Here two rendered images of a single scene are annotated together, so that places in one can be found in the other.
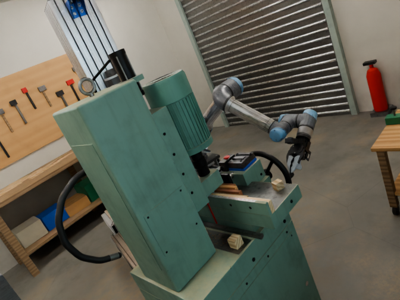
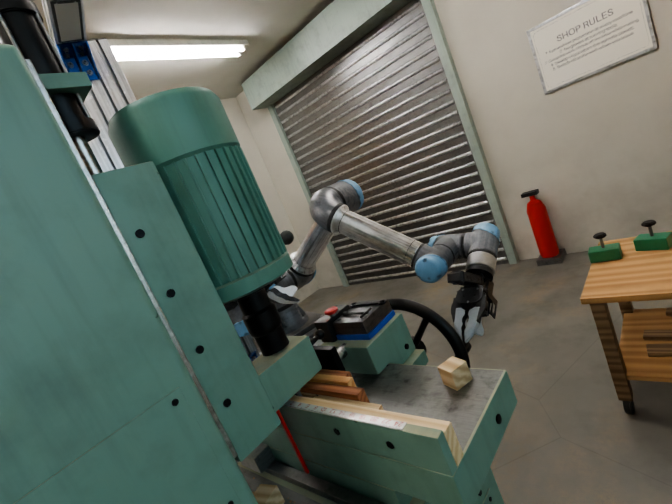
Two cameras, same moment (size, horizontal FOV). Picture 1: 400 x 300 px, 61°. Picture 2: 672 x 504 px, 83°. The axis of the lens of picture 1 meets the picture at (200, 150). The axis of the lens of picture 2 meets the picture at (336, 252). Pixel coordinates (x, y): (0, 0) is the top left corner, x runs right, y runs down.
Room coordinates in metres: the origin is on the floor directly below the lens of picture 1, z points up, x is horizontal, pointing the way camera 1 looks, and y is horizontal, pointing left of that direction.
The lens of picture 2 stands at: (0.66, -0.07, 1.27)
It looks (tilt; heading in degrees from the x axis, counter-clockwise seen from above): 10 degrees down; 353
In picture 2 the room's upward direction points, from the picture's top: 23 degrees counter-clockwise
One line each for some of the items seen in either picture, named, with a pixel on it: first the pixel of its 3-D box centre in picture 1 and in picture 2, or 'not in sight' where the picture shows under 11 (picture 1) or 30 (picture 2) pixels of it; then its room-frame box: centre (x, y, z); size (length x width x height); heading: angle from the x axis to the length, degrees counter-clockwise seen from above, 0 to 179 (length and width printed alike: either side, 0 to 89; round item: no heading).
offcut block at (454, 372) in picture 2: (277, 184); (454, 373); (1.19, -0.23, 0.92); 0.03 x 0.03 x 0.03; 15
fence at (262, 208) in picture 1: (211, 200); (290, 416); (1.28, 0.04, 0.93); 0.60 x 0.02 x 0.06; 38
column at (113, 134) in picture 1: (140, 188); (56, 398); (1.13, 0.25, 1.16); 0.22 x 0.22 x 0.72; 38
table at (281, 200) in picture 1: (236, 192); (352, 390); (1.37, -0.07, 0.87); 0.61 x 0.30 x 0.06; 38
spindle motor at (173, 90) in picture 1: (178, 114); (207, 202); (1.31, 0.02, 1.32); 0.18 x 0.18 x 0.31
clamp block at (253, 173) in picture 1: (243, 174); (367, 347); (1.42, -0.14, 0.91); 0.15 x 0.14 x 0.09; 38
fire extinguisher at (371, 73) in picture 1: (376, 87); (541, 226); (3.38, -2.00, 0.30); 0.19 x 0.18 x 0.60; 128
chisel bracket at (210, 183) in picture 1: (205, 185); (278, 377); (1.30, 0.04, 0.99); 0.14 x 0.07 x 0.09; 128
